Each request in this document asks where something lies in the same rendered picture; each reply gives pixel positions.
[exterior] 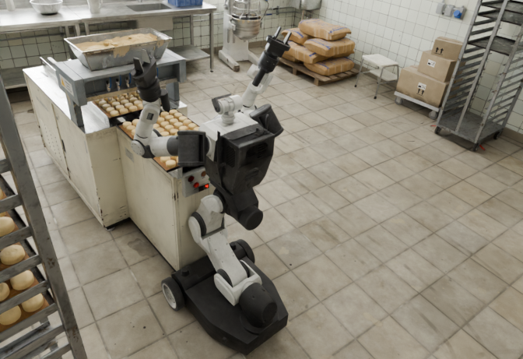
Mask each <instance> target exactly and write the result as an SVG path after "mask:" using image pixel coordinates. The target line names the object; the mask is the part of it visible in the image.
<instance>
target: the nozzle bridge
mask: <svg viewBox="0 0 523 359"><path fill-rule="evenodd" d="M134 67H135V66H134V63H133V64H129V65H121V66H117V67H112V68H108V69H100V70H96V71H90V70H89V69H88V68H87V67H86V66H84V65H83V64H82V63H81V62H80V61H79V59H76V60H71V61H66V62H57V63H54V68H55V71H56V75H57V79H58V85H59V88H60V89H61V90H62V91H63V92H64V93H65V95H66V99H67V103H68V109H69V114H70V117H71V120H72V121H73V122H74V123H75V124H76V125H77V126H78V127H81V126H84V121H83V117H82V110H81V106H85V105H87V102H90V101H94V100H100V99H104V98H108V97H113V96H117V95H121V94H124V93H131V92H134V91H138V90H137V86H136V85H135V81H133V79H132V75H131V83H130V84H129V86H130V87H126V82H125V80H126V78H125V77H126V76H127V77H128V79H129V82H130V75H129V73H130V74H131V71H132V70H133V68H134ZM157 68H158V77H157V78H158V79H159V82H160V85H164V84H166V90H167V92H168V96H169V98H170V99H171V100H173V101H174V102H176V101H179V100H180V96H179V83H184V82H187V77H186V59H185V58H183V57H181V56H180V55H177V54H175V53H173V52H172V51H170V50H168V49H166V50H165V52H164V53H163V56H162V58H158V59H156V72H157ZM120 75H121V85H120V89H119V90H117V87H116V79H118V81H119V82H120ZM110 78H111V82H110ZM107 80H108V82H109V84H110V85H111V91H110V92H107V87H106V81H107Z"/></svg>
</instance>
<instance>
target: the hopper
mask: <svg viewBox="0 0 523 359"><path fill-rule="evenodd" d="M139 33H141V34H144V35H145V36H147V35H151V36H153V37H155V38H156V39H157V40H155V41H149V42H144V43H138V44H130V45H124V46H119V47H113V48H104V49H99V50H94V51H84V52H83V51H81V50H80V49H78V48H79V47H80V46H90V45H93V44H96V43H101V42H103V41H104V40H112V41H120V40H126V39H127V38H128V37H129V36H135V35H137V34H139ZM161 38H162V39H161ZM171 39H172V38H171V37H168V36H167V35H165V34H163V33H161V32H159V31H157V30H154V29H153V28H151V27H147V28H142V29H135V30H124V31H118V32H112V33H101V34H95V35H89V36H83V37H72V38H65V41H66V42H67V43H68V45H69V47H70V48H71V49H72V51H73V52H74V53H75V55H76V57H77V58H78V59H79V61H80V62H81V63H82V64H83V65H84V66H86V67H87V68H88V69H89V70H90V71H96V70H100V69H108V68H112V67H117V66H121V65H129V64H133V63H134V61H133V58H134V57H135V58H139V60H141V59H142V52H141V49H142V48H145V49H147V51H148V54H149V55H150V56H153V57H154V58H155V59H158V58H162V56H163V53H164V52H165V50H166V49H167V46H168V44H169V43H170V40H171Z"/></svg>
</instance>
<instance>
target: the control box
mask: <svg viewBox="0 0 523 359"><path fill-rule="evenodd" d="M203 171H205V166H202V167H199V168H196V169H194V170H192V171H189V172H187V173H184V174H182V179H181V182H182V195H183V196H184V197H185V198H186V197H189V196H190V195H194V194H195V193H197V192H200V188H201V187H202V191H203V190H205V189H206V188H205V185H207V184H208V188H210V187H212V186H213V185H212V184H211V183H210V180H209V176H208V175H207V174H206V175H205V176H204V177H202V172H203ZM190 177H194V180H193V181H189V178H190ZM196 182H198V183H199V186H198V187H197V188H195V187H194V184H195V183H196Z"/></svg>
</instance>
